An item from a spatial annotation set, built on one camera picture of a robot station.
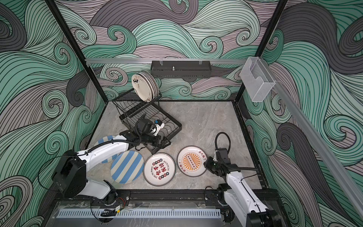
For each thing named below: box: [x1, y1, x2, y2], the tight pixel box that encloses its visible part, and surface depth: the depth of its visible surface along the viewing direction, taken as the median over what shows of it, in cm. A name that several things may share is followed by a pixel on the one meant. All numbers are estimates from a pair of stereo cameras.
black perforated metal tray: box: [150, 60, 212, 79], surface depth 96 cm
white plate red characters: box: [143, 152, 176, 187], surface depth 85 cm
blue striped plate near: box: [110, 150, 145, 184], surface depth 85 cm
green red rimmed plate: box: [143, 71, 160, 101], surface depth 85 cm
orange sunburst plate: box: [176, 145, 208, 178], surface depth 88 cm
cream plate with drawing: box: [131, 74, 154, 103], surface depth 90 cm
